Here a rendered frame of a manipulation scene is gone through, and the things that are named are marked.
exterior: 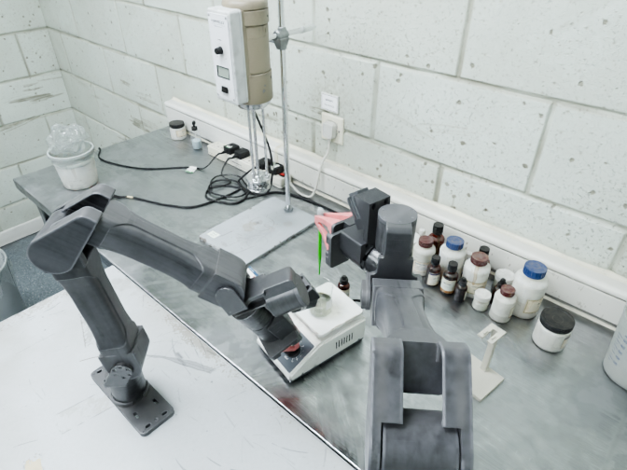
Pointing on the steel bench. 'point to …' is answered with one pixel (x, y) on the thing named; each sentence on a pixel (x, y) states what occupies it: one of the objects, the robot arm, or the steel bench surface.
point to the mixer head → (242, 52)
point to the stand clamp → (287, 35)
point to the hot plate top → (344, 308)
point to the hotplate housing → (346, 336)
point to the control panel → (296, 356)
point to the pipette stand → (483, 376)
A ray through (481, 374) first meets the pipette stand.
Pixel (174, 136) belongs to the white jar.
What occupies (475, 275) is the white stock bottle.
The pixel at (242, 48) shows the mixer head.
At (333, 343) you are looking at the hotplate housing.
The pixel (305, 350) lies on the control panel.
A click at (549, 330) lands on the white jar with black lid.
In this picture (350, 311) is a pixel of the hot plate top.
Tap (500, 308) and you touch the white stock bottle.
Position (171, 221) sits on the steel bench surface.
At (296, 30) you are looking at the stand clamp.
